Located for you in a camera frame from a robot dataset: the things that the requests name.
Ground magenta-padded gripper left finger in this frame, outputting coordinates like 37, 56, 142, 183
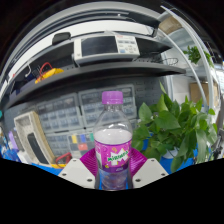
58, 148, 100, 190

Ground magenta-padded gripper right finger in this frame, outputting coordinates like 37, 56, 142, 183
128, 147, 169, 190

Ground purple-capped clear drink bottle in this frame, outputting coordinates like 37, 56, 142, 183
92, 90, 134, 192

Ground yellow multimeter with red leads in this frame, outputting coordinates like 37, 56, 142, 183
49, 151, 73, 169

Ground flat black device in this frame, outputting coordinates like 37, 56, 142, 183
27, 132, 49, 164

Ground green leafy potted plant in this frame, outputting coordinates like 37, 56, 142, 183
132, 83, 219, 174

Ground dark blue object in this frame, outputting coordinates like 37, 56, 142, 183
0, 143, 21, 163

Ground small purple object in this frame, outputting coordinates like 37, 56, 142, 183
8, 130, 19, 151

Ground black shelf unit with instruments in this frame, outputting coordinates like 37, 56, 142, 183
0, 3, 188, 111

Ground white rack with cardboard boxes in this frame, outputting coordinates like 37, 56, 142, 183
159, 4, 224, 134

